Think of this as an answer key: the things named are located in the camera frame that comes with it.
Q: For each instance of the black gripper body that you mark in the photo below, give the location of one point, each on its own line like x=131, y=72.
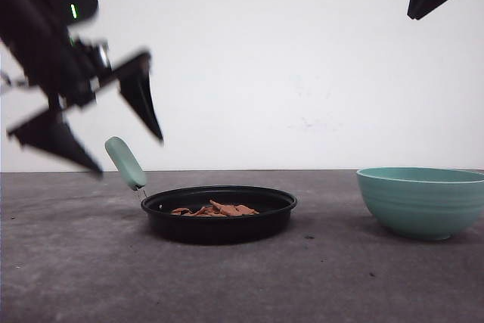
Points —
x=63, y=69

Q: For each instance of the black frying pan green handle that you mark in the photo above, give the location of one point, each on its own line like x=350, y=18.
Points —
x=274, y=206

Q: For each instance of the brown beef pieces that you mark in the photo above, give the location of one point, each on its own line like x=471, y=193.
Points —
x=215, y=209

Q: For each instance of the teal ceramic bowl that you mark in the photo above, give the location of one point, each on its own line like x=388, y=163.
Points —
x=420, y=202

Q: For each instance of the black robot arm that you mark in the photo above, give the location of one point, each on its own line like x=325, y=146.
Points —
x=43, y=18

